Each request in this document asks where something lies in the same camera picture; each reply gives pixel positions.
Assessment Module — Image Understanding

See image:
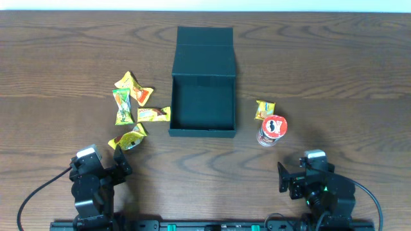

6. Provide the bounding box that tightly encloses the green yellow snack packet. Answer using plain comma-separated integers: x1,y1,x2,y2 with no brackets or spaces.
112,89,134,125

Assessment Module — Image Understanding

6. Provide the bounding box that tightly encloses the red Pringles can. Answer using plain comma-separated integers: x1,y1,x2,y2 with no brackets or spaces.
256,115,288,147

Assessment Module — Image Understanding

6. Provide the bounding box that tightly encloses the yellow peanut butter sandwich packet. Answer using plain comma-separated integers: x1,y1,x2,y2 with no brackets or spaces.
114,71,153,107

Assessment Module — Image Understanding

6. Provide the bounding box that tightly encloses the small yellow biscuit packet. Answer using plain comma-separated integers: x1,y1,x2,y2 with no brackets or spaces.
254,100,275,120

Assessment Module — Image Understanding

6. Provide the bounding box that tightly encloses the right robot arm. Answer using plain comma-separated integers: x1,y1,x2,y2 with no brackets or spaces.
277,157,355,230

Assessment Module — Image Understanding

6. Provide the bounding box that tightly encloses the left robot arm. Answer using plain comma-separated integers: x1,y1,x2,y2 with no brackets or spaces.
69,144,132,230

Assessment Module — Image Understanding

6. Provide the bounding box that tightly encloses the yellow crumpled snack packet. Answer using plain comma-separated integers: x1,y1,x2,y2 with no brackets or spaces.
108,123,148,151

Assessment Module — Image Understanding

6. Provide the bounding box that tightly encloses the yellow Apollo wafer packet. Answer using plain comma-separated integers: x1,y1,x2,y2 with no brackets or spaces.
137,107,171,123

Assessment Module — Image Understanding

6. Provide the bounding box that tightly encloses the dark green open box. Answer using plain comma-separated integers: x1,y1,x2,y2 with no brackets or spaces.
169,26,237,138

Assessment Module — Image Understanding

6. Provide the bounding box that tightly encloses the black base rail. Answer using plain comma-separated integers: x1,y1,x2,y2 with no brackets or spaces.
49,219,375,231

